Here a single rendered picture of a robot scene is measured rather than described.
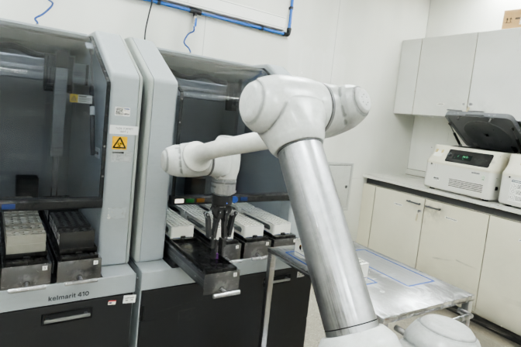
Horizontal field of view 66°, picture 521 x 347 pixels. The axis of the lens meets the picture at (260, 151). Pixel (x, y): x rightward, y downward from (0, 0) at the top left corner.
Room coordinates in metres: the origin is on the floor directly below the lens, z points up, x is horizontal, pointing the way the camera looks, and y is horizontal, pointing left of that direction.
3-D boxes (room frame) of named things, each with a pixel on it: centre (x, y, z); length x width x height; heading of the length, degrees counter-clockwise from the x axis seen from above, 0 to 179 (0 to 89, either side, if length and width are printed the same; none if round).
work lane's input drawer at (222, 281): (1.58, 0.26, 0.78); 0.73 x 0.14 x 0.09; 34
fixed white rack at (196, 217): (1.76, 0.20, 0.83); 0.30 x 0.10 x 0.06; 34
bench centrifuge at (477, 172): (3.24, -1.76, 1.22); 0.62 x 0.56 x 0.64; 122
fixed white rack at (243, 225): (1.84, 0.07, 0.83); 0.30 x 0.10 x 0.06; 34
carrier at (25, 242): (1.28, 0.73, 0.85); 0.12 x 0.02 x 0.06; 125
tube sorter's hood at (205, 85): (1.92, 0.21, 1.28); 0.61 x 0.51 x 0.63; 124
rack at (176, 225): (1.73, 0.36, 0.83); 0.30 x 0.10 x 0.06; 34
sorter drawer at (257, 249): (1.96, 0.15, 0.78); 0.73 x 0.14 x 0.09; 34
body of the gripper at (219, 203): (1.45, 0.12, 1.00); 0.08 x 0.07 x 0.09; 124
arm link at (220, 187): (1.45, 0.12, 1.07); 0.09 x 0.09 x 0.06
